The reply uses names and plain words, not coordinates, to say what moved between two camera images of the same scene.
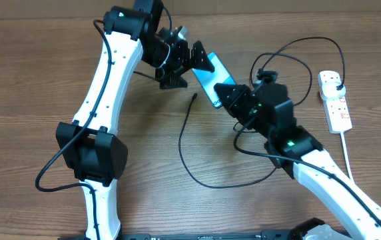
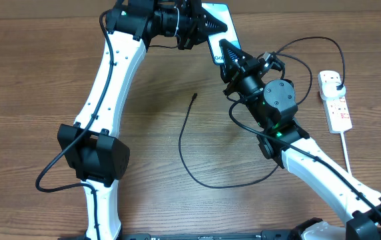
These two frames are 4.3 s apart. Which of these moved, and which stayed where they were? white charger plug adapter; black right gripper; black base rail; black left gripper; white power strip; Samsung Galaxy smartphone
Moved: Samsung Galaxy smartphone; black left gripper; black right gripper
Stayed: black base rail; white charger plug adapter; white power strip
